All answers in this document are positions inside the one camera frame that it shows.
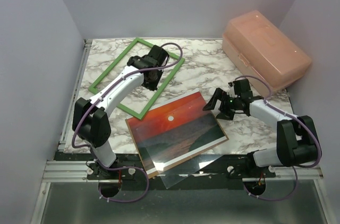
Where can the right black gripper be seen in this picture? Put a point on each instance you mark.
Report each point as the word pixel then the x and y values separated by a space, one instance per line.
pixel 221 95

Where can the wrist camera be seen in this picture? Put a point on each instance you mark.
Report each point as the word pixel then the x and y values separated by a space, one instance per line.
pixel 157 56
pixel 240 88

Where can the pink plastic storage box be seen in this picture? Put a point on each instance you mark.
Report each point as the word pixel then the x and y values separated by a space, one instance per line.
pixel 259 49

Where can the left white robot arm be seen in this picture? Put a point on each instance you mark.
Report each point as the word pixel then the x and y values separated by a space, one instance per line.
pixel 90 125

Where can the aluminium rail frame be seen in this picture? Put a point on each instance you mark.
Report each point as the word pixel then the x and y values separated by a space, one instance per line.
pixel 58 147

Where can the green wooden picture frame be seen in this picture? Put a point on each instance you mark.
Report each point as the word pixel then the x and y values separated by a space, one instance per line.
pixel 109 98

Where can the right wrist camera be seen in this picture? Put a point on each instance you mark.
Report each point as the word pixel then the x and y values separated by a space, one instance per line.
pixel 240 88

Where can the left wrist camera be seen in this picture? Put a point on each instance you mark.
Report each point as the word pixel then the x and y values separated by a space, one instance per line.
pixel 157 56

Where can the clear acrylic sheet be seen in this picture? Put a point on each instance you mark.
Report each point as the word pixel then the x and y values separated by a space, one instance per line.
pixel 186 171

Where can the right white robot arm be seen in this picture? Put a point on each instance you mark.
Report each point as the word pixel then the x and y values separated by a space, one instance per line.
pixel 297 143

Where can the sunset photo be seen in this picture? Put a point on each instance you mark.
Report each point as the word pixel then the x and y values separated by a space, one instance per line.
pixel 169 115

